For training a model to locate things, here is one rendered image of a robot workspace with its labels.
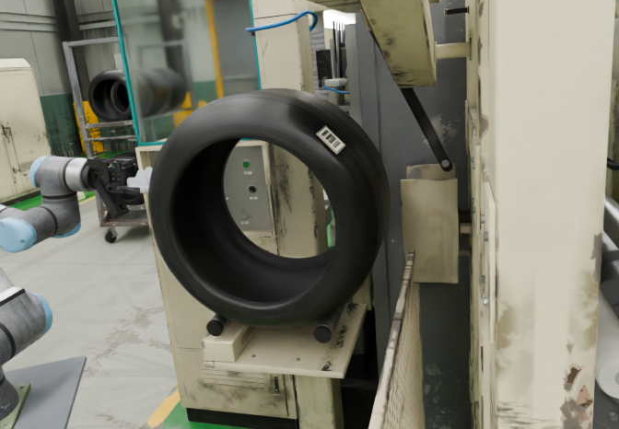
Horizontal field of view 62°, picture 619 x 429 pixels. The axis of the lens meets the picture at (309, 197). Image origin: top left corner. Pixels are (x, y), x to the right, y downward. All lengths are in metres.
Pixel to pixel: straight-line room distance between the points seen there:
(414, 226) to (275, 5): 0.71
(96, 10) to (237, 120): 11.83
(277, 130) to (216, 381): 1.51
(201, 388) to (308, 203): 1.18
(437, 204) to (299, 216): 0.42
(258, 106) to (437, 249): 0.64
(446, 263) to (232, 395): 1.26
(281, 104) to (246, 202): 0.94
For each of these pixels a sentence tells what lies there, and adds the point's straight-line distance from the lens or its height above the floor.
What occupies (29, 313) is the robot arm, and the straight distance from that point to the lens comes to 1.86.
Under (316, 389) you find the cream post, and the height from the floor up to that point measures 0.48.
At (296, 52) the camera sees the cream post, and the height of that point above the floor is 1.55.
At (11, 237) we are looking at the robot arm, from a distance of 1.46.
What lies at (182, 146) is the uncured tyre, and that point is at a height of 1.37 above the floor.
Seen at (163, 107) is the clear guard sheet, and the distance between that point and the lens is 2.06.
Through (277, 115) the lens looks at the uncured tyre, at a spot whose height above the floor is 1.42.
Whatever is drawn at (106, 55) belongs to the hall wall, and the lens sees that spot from 12.78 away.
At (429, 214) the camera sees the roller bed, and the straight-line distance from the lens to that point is 1.40.
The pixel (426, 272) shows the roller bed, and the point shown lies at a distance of 1.46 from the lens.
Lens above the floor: 1.52
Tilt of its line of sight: 14 degrees down
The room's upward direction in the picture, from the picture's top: 5 degrees counter-clockwise
